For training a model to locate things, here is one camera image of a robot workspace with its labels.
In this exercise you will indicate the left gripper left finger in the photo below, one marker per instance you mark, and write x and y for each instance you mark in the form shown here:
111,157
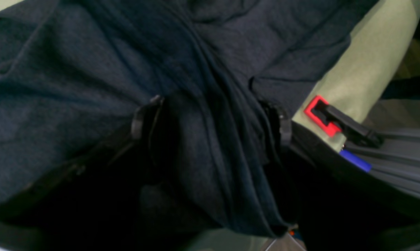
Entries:
92,202

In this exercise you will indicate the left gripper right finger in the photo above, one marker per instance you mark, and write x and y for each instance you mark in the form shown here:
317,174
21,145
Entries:
337,206

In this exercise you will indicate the dark navy long-sleeve shirt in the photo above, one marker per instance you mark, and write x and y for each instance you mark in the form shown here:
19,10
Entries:
176,110

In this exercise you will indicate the green table cloth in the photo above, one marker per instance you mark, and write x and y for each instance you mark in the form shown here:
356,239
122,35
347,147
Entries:
352,85

